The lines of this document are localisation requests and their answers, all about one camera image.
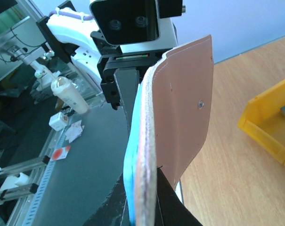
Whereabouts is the small white box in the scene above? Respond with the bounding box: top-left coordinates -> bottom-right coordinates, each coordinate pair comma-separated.
49,112 -> 69,131

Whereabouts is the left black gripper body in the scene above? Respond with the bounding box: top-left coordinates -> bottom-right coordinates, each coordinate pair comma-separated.
90,31 -> 161,110

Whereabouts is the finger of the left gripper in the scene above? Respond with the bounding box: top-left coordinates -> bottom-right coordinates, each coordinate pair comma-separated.
114,67 -> 139,132

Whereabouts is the pink leather card holder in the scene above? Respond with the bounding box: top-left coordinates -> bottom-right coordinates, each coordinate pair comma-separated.
123,35 -> 214,226

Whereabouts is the grey slotted cable duct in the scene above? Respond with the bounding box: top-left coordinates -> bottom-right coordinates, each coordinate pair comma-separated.
21,129 -> 66,226

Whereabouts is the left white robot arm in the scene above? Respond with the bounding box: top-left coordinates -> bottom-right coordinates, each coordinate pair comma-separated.
37,0 -> 164,127

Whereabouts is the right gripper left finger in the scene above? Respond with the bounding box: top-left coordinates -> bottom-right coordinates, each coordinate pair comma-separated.
83,174 -> 130,226

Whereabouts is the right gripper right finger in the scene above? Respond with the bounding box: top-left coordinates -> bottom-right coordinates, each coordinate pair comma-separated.
156,167 -> 201,226

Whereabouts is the pink-circle card on desk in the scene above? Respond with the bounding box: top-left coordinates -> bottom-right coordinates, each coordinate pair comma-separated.
50,145 -> 71,161

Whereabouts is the yellow three-compartment bin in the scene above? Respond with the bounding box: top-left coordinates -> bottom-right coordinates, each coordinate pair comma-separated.
237,79 -> 285,166

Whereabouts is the white plastic bottle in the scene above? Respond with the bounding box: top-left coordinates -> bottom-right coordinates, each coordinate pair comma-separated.
50,76 -> 89,114

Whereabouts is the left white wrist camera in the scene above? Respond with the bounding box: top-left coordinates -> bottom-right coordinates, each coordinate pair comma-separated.
90,0 -> 186,53

